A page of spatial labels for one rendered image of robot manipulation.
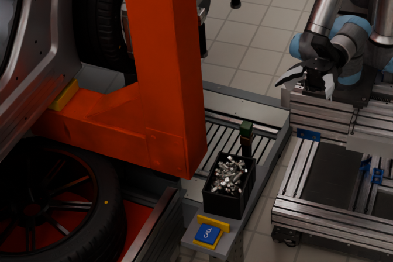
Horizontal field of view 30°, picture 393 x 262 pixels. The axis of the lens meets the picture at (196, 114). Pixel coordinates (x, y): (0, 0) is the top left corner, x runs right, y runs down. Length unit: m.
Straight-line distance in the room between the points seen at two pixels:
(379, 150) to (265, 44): 1.67
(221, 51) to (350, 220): 1.47
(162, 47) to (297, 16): 2.10
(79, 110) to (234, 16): 1.75
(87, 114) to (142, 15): 0.62
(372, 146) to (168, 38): 0.79
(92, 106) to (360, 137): 0.97
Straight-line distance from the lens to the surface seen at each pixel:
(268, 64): 3.92
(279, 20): 4.23
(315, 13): 2.18
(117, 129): 2.63
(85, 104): 2.75
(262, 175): 2.74
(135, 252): 2.62
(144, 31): 2.24
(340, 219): 2.91
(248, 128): 2.61
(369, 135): 2.51
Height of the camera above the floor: 2.48
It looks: 43 degrees down
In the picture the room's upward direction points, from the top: 5 degrees counter-clockwise
